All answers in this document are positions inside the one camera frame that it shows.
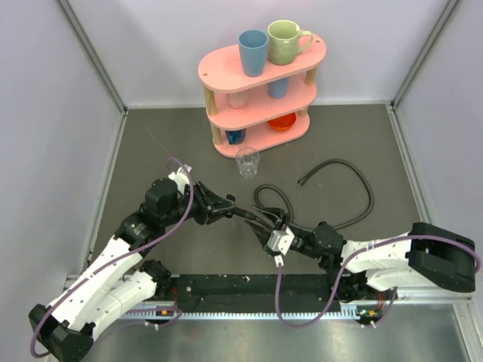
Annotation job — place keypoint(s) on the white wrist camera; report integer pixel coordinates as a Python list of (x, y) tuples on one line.
[(181, 178), (279, 244)]

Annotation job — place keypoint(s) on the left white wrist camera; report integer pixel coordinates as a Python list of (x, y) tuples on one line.
[(181, 178)]

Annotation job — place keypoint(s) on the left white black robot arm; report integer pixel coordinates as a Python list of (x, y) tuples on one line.
[(120, 278)]

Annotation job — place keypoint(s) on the blue tumbler on top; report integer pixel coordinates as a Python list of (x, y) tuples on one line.
[(253, 48)]

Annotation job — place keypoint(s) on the pink three-tier shelf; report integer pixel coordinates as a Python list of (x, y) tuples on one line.
[(221, 73)]

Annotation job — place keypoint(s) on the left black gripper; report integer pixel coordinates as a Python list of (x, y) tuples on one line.
[(211, 206)]

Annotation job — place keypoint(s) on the clear plastic cup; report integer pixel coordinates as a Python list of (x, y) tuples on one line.
[(247, 160)]

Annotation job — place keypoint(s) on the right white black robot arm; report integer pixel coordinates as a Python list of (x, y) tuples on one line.
[(422, 257)]

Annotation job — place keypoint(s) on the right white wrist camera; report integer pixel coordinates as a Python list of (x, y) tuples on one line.
[(279, 244)]

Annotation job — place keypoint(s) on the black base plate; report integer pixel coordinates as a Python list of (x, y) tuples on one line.
[(250, 293)]

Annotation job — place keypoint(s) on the pink cup middle shelf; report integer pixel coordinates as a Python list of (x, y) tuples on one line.
[(238, 100)]

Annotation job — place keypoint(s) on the blue cup middle shelf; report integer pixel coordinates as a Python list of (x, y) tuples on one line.
[(278, 89)]

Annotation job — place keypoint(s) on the green ceramic mug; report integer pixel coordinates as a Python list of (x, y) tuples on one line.
[(286, 41)]

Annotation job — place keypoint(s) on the black valve fitting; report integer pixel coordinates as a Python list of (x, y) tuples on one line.
[(237, 211)]

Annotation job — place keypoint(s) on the dark blue mug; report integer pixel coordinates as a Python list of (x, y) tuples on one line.
[(235, 137)]

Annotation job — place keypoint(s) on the orange bowl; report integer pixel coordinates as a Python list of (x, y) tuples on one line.
[(284, 122)]

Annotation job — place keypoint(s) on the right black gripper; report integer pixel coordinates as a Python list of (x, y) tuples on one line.
[(263, 234)]

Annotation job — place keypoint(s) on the aluminium rail frame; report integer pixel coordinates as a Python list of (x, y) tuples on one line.
[(163, 306)]

